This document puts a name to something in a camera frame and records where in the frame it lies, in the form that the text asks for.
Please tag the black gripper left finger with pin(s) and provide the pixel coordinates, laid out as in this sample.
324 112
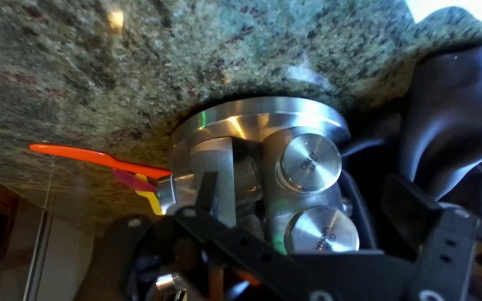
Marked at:
210 192

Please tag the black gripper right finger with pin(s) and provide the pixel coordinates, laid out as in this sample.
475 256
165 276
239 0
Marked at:
443 244

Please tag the steel lidded spice jar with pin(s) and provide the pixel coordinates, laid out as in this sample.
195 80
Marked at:
311 160
168 192
322 227

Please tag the yellow plastic piece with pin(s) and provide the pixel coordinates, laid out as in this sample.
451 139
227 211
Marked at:
152 200

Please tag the dark red plastic piece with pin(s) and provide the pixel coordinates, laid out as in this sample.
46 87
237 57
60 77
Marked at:
130 179

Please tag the dark blue curtain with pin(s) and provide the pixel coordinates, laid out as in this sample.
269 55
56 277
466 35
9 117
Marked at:
453 110

